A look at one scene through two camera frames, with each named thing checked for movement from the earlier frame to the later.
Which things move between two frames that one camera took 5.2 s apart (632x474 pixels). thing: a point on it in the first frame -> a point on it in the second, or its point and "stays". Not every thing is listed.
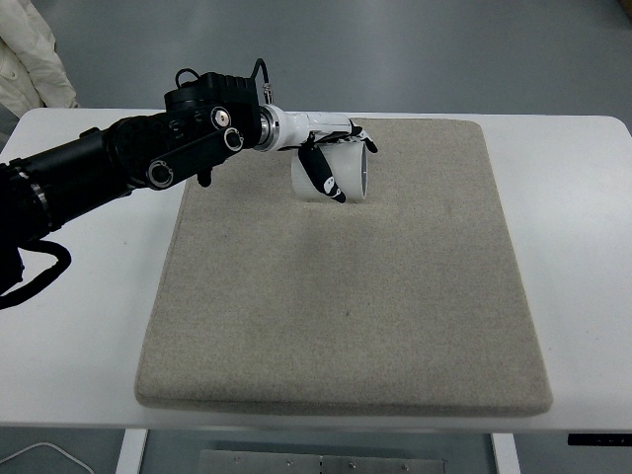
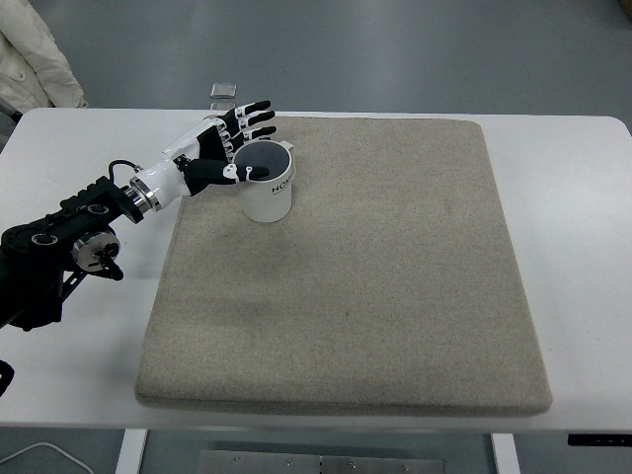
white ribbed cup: [348, 166] -> [267, 198]
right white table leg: [505, 449] stays
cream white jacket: [33, 73] stays
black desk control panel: [599, 439] stays
